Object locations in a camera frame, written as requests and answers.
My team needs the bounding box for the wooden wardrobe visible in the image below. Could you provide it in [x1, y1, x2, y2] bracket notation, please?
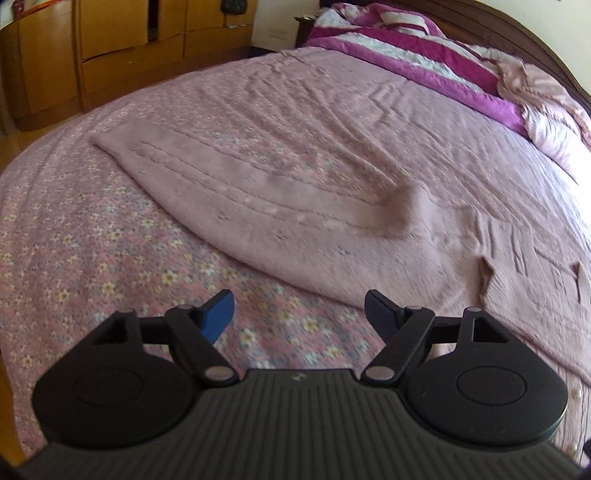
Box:
[0, 0, 257, 132]

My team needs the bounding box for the magenta white striped quilt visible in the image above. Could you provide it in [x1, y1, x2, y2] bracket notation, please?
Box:
[302, 2, 529, 137]

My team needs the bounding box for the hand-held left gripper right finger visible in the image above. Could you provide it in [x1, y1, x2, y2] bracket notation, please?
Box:
[360, 289, 511, 384]

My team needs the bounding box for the floral pink bedsheet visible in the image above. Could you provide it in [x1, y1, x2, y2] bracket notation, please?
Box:
[0, 69, 591, 467]

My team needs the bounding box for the dark wooden headboard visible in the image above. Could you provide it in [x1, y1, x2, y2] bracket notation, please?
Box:
[418, 0, 591, 104]

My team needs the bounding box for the dark wooden nightstand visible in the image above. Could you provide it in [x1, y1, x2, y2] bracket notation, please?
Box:
[294, 14, 319, 48]

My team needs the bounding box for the pink knitted sweater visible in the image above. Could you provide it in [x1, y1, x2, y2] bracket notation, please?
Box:
[92, 124, 591, 386]

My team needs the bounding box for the pink ruffled pillow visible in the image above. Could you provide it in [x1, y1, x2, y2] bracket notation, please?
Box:
[496, 59, 591, 185]

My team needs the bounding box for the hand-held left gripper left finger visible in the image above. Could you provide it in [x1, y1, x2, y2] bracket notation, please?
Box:
[92, 289, 239, 388]

